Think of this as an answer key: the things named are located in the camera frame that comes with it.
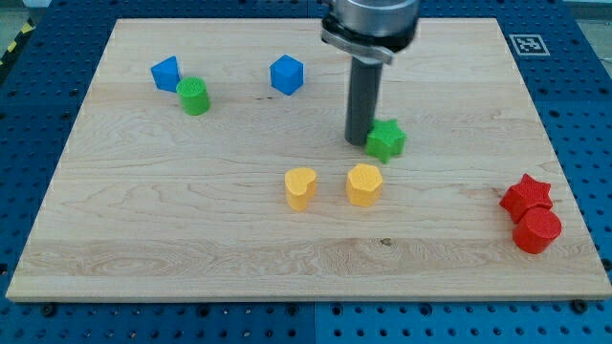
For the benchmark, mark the red cylinder block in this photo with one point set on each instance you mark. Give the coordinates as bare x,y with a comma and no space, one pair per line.
536,230

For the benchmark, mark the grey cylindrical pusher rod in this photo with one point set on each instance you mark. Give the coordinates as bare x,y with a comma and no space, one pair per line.
364,84

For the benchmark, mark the blue triangular block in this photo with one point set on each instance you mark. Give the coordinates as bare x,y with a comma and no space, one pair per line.
166,74

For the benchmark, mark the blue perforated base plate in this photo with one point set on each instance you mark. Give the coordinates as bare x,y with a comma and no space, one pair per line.
51,72

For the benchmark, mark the green cylinder block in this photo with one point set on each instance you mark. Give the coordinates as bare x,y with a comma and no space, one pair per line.
193,95

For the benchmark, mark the yellow hexagon block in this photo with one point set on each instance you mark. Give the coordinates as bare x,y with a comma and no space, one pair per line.
364,185

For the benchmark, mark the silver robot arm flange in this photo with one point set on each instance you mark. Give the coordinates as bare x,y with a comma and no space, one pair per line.
374,30

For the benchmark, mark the green star block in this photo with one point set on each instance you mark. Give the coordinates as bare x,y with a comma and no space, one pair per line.
385,140

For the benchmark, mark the light wooden board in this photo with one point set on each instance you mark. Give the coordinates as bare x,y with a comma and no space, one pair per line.
150,204

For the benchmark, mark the blue cube block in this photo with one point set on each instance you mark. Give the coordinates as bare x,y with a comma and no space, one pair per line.
287,74

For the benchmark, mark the white fiducial marker tag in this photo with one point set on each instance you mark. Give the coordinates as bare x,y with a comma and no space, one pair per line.
529,44

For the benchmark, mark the yellow heart block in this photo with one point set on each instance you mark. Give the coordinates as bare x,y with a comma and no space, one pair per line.
300,187

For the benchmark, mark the red star block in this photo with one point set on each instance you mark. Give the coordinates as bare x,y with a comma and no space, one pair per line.
528,193

